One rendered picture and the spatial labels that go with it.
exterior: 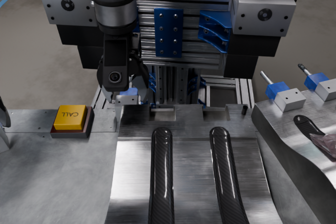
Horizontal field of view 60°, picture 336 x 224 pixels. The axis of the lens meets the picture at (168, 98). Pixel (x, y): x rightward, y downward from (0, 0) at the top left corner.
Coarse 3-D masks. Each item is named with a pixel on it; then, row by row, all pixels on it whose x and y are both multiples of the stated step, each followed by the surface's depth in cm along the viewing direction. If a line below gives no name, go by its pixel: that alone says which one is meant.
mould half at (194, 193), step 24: (120, 120) 57; (144, 120) 57; (192, 120) 57; (216, 120) 57; (240, 120) 57; (120, 144) 54; (144, 144) 54; (192, 144) 54; (240, 144) 54; (120, 168) 50; (144, 168) 50; (192, 168) 50; (240, 168) 50; (120, 192) 47; (144, 192) 47; (192, 192) 47; (240, 192) 47; (264, 192) 47; (120, 216) 43; (144, 216) 43; (192, 216) 43; (216, 216) 43; (264, 216) 43
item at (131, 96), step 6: (132, 84) 73; (132, 90) 70; (120, 96) 67; (126, 96) 67; (132, 96) 67; (120, 102) 66; (126, 102) 66; (132, 102) 66; (114, 108) 65; (120, 108) 65; (120, 114) 67
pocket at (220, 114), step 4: (208, 108) 61; (212, 108) 61; (216, 108) 61; (220, 108) 61; (224, 108) 61; (204, 112) 61; (208, 112) 61; (212, 112) 61; (216, 112) 61; (220, 112) 61; (224, 112) 61; (228, 112) 59; (204, 116) 61; (208, 116) 61; (212, 116) 61; (216, 116) 61; (220, 116) 61; (224, 116) 61; (228, 116) 59; (204, 120) 61; (208, 120) 61
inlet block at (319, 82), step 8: (304, 72) 73; (320, 72) 70; (312, 80) 68; (320, 80) 68; (328, 80) 66; (312, 88) 69; (320, 88) 66; (328, 88) 65; (320, 96) 66; (328, 96) 65
